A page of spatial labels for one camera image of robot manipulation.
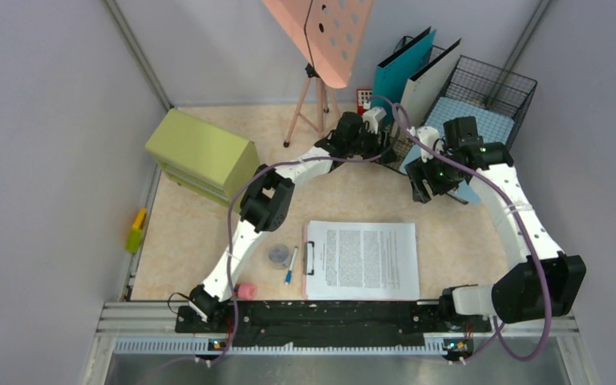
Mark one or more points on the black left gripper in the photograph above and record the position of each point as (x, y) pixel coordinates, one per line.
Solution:
(376, 149)

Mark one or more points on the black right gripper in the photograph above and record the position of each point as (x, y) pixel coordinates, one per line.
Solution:
(419, 171)

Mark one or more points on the teal file folder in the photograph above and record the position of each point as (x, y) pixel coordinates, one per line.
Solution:
(392, 73)

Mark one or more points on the grey white file folder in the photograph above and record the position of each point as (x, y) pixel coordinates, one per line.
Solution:
(423, 87)

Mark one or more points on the light blue clipboard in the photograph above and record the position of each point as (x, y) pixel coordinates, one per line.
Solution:
(463, 147)

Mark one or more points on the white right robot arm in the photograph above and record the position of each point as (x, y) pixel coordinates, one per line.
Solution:
(542, 280)

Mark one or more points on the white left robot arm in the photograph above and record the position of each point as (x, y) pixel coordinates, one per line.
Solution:
(264, 200)

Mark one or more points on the red white small box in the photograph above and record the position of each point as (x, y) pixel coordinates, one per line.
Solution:
(363, 100)

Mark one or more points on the pink perforated board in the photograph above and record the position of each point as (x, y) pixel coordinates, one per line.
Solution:
(328, 33)

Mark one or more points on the pink clipboard with papers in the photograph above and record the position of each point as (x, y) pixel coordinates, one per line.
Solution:
(357, 261)

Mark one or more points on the blue white marker pen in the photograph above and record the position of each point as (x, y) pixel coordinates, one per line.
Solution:
(290, 270)

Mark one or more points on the clear jar of paperclips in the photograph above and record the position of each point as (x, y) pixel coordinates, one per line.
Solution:
(279, 256)

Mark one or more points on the green metal drawer box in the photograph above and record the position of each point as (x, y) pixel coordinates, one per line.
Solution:
(202, 157)

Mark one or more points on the pink capped tube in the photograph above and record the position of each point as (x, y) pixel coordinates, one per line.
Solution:
(246, 291)

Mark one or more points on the yellow green toy block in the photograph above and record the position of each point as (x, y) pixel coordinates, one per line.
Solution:
(135, 235)

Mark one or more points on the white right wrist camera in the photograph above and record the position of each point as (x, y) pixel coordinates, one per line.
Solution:
(429, 137)

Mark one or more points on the black wire mesh file rack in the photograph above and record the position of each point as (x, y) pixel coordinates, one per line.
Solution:
(498, 99)

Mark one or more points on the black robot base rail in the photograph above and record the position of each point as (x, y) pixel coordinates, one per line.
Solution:
(328, 324)

